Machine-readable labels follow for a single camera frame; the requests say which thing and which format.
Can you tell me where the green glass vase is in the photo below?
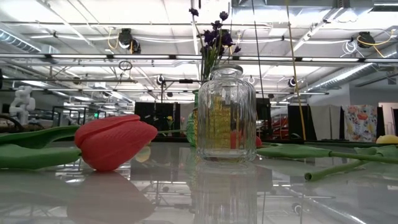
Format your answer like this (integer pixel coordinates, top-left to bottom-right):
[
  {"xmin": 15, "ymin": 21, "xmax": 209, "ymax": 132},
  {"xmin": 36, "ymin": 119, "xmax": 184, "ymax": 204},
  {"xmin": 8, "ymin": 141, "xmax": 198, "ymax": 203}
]
[{"xmin": 185, "ymin": 89, "xmax": 200, "ymax": 147}]

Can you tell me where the purple flower bunch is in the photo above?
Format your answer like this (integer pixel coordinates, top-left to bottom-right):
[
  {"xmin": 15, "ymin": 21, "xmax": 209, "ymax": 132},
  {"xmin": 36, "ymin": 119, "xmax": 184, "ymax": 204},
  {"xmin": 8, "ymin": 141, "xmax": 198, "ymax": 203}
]
[{"xmin": 188, "ymin": 7, "xmax": 243, "ymax": 83}]

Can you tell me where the red tulip green stem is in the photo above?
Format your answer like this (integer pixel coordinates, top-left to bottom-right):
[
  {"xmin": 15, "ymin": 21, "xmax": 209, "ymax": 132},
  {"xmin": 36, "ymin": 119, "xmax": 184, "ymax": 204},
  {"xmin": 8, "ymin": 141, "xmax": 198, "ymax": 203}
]
[
  {"xmin": 0, "ymin": 114, "xmax": 159, "ymax": 172},
  {"xmin": 255, "ymin": 136, "xmax": 398, "ymax": 165}
]

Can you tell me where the clear ribbed glass jar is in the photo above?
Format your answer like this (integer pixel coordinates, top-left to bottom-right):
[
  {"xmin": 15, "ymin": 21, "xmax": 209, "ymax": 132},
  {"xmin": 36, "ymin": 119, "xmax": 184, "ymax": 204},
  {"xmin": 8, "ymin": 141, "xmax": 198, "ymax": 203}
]
[{"xmin": 196, "ymin": 64, "xmax": 258, "ymax": 163}]

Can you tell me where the black curtain panel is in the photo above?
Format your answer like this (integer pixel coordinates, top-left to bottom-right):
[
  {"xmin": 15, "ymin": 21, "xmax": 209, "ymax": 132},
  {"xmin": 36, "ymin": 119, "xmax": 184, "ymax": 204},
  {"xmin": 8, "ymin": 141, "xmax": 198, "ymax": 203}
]
[
  {"xmin": 287, "ymin": 105, "xmax": 311, "ymax": 141},
  {"xmin": 134, "ymin": 101, "xmax": 182, "ymax": 143}
]

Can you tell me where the red storage bin shelving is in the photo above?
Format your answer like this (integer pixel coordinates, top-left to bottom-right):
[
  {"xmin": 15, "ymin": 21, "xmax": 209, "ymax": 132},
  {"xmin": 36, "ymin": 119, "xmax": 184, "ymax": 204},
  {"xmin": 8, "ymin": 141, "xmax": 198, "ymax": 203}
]
[{"xmin": 272, "ymin": 114, "xmax": 289, "ymax": 140}]

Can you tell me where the white hanging cloth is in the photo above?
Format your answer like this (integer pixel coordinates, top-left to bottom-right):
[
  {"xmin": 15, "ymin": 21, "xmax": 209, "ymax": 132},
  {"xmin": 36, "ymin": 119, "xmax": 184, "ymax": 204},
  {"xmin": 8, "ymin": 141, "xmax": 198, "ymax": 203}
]
[{"xmin": 309, "ymin": 105, "xmax": 343, "ymax": 141}]

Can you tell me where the grey horizontal pole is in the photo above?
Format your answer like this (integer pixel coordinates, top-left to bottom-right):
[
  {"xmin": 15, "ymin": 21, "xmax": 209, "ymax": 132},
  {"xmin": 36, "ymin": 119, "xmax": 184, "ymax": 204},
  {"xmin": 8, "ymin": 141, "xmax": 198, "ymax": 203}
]
[{"xmin": 0, "ymin": 77, "xmax": 138, "ymax": 84}]

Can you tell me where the floral patterned cloth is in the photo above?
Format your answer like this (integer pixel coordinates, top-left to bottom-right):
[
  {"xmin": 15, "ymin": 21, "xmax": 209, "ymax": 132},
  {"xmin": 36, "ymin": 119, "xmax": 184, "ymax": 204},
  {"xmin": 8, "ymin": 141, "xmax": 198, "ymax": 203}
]
[{"xmin": 341, "ymin": 105, "xmax": 379, "ymax": 143}]

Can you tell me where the black hanging cable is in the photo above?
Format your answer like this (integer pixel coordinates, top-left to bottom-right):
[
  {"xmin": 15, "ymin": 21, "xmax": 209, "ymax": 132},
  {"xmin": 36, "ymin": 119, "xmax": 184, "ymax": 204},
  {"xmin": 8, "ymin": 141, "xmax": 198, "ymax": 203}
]
[{"xmin": 250, "ymin": 0, "xmax": 266, "ymax": 101}]

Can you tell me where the yellow hanging cord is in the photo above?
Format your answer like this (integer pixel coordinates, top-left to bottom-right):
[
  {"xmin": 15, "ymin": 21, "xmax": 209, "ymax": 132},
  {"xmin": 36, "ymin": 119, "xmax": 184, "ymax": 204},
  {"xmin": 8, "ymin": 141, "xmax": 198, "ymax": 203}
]
[{"xmin": 285, "ymin": 0, "xmax": 307, "ymax": 141}]

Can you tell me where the silver air duct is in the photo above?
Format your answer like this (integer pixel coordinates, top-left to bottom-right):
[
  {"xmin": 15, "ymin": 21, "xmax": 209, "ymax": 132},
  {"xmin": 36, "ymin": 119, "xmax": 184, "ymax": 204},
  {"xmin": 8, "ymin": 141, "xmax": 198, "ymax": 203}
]
[
  {"xmin": 306, "ymin": 43, "xmax": 398, "ymax": 93},
  {"xmin": 0, "ymin": 29, "xmax": 60, "ymax": 55}
]

